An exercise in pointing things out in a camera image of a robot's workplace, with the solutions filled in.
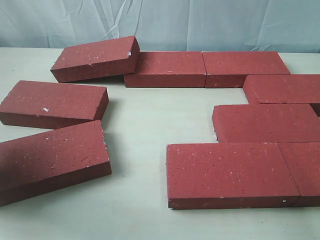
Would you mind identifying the brick with white chip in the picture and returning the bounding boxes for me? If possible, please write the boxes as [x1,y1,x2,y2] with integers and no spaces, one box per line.
[0,80,109,130]

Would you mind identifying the back left row brick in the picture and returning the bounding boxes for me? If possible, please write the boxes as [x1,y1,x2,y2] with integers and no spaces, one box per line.
[124,51,207,88]

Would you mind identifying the third row right brick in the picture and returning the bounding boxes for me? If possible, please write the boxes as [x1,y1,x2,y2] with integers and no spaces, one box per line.
[212,103,320,143]

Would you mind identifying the back right row brick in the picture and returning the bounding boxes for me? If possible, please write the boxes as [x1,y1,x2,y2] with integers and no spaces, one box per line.
[202,51,290,88]

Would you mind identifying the front row left brick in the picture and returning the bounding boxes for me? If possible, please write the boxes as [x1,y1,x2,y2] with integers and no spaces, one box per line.
[166,142,300,210]

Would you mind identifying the light blue backdrop cloth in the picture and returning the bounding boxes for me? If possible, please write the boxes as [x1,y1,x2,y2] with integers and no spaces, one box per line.
[0,0,320,53]

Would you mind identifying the front row right brick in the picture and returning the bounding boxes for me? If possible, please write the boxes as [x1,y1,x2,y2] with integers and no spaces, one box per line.
[278,142,320,207]

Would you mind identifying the second row right brick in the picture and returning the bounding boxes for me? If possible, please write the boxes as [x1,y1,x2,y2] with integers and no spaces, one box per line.
[242,74,320,115]

